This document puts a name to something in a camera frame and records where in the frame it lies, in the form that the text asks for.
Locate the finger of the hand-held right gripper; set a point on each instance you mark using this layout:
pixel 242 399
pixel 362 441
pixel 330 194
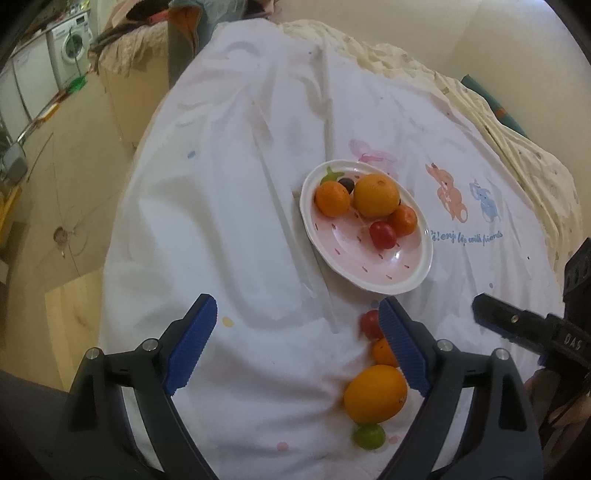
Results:
pixel 508 321

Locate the person's right hand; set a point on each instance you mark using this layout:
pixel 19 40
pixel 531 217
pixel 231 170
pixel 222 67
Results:
pixel 563 397

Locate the large orange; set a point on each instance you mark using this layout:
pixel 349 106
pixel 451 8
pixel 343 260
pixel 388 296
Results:
pixel 376 194
pixel 375 394

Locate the white printed blanket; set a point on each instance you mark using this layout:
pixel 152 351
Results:
pixel 207 207

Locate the pink strawberry-pattern plate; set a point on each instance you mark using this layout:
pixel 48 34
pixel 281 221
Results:
pixel 383 263

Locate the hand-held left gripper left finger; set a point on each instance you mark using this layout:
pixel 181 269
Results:
pixel 187 350

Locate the red cherry tomato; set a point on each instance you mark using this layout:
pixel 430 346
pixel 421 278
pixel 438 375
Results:
pixel 369 324
pixel 382 234

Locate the small tangerine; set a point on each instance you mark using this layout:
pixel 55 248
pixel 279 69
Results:
pixel 331 199
pixel 405 220
pixel 383 353

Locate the white washing machine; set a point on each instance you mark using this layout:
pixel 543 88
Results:
pixel 69 46

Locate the teal pillow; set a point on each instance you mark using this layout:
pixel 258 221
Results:
pixel 498 108

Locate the green lime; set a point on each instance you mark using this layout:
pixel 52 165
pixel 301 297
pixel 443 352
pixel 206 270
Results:
pixel 369 437

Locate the grey rounded square object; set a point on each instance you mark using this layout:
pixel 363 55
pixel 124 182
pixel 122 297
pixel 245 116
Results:
pixel 13 161

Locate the white kitchen cabinets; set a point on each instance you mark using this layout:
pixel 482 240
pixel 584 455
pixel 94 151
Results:
pixel 27 83

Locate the cream floral quilt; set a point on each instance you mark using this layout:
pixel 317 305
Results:
pixel 531 152

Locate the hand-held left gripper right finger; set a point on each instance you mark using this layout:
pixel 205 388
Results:
pixel 406 350

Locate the green dustpan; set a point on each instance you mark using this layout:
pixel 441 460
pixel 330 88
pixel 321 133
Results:
pixel 77 84

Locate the yellow frame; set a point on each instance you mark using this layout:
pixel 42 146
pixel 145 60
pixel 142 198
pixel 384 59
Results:
pixel 8 212

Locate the dark purple grape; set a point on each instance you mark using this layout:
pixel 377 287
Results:
pixel 347 184

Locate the cream cabinet with lace cloth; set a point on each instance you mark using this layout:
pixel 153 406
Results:
pixel 134 87

